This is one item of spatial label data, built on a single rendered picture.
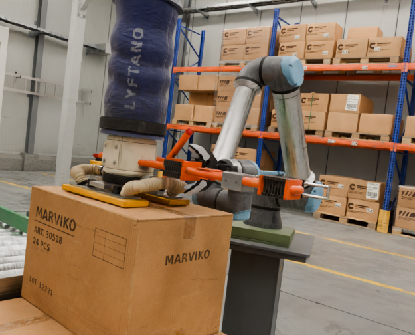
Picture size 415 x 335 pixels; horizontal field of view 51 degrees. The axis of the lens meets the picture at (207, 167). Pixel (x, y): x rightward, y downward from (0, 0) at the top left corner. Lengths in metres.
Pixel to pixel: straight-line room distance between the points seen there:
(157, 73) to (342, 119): 7.44
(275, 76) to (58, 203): 0.93
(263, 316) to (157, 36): 1.35
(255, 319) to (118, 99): 1.25
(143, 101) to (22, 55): 10.51
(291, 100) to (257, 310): 0.99
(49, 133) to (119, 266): 11.09
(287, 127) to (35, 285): 1.13
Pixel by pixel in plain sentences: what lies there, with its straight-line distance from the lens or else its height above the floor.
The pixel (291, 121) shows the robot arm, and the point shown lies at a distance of 1.82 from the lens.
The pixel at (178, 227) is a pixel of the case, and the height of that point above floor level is 0.91.
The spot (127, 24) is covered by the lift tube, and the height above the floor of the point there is 1.51.
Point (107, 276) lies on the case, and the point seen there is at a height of 0.76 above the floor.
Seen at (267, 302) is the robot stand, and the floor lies 0.46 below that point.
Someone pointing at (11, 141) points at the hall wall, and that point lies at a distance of 11.72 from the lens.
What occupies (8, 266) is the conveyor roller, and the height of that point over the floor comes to 0.54.
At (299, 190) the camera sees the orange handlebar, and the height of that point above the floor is 1.07.
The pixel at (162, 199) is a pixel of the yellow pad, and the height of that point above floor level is 0.96.
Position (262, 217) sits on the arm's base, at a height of 0.85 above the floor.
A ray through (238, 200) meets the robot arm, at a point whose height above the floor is 0.98.
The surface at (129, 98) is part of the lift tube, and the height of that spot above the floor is 1.28.
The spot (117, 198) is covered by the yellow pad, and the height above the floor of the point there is 0.97.
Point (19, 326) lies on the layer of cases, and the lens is 1.52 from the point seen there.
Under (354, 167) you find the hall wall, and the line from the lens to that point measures 9.95.
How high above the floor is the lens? 1.15
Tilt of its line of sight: 3 degrees down
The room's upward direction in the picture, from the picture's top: 7 degrees clockwise
